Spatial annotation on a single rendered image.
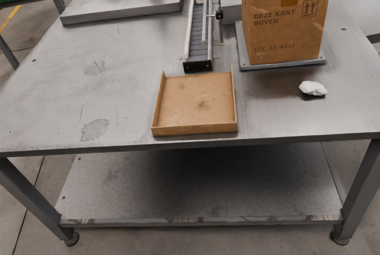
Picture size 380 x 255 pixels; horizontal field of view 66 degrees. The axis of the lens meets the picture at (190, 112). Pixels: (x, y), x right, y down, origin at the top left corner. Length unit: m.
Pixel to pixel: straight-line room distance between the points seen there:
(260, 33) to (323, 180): 0.82
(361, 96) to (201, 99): 0.50
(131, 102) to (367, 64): 0.84
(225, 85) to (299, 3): 0.35
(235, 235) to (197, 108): 0.84
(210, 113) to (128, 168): 0.84
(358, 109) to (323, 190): 0.62
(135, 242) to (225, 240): 0.47
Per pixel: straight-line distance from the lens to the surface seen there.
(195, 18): 1.40
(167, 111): 0.98
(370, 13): 1.52
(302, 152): 1.64
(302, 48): 1.11
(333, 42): 1.29
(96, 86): 1.21
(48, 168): 2.24
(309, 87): 1.00
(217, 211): 1.43
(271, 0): 1.00
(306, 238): 1.64
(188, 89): 1.05
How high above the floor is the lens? 1.49
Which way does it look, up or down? 43 degrees down
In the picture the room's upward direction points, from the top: 12 degrees counter-clockwise
